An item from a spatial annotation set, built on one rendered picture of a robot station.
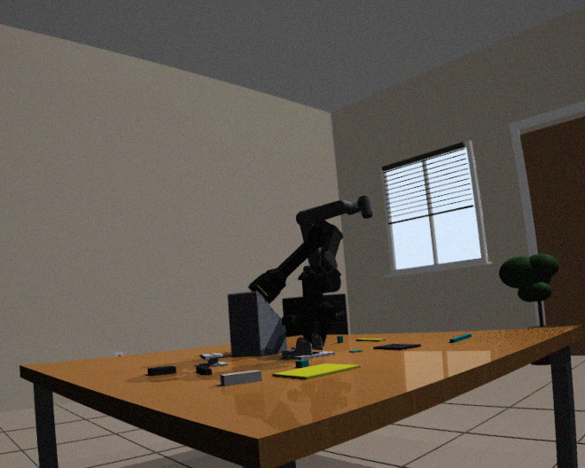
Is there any yellow flat plate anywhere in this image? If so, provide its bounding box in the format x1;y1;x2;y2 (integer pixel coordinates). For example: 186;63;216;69
272;363;361;379

